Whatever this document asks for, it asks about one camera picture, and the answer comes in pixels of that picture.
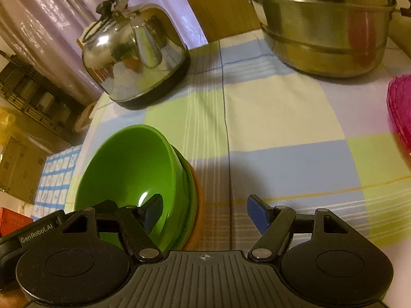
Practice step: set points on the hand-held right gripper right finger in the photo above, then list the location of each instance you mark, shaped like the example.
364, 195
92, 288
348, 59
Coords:
258, 213

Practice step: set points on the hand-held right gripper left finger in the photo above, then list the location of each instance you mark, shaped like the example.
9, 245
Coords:
153, 213

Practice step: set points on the green bowl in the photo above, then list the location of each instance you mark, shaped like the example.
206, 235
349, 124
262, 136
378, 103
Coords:
187, 192
125, 166

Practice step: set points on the pink glass bowl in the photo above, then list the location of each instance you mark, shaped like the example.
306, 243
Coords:
401, 115

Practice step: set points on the red crate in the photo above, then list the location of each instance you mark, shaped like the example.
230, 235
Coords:
14, 221

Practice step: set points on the orange bowl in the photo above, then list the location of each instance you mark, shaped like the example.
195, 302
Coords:
199, 205

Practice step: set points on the blue white checkered cloth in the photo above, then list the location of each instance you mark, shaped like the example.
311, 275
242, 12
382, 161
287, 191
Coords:
56, 179

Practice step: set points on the cardboard box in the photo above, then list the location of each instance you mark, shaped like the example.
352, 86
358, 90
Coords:
19, 170

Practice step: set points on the checkered tablecloth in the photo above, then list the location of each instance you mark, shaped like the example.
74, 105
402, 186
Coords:
282, 128

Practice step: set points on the yellow plastic bag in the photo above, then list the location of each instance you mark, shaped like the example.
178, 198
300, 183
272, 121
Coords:
7, 125

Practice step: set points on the dark metal rack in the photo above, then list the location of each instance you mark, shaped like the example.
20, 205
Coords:
35, 99

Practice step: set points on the stainless steel kettle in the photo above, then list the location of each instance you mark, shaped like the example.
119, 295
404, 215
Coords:
135, 57

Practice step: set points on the stainless steel steamer pot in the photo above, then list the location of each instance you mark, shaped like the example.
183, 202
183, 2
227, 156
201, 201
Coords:
321, 29

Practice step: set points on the wooden cabinet panel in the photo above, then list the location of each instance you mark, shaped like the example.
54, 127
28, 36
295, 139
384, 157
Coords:
221, 12

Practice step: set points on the purple plastic curtain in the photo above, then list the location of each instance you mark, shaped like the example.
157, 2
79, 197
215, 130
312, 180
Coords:
57, 12

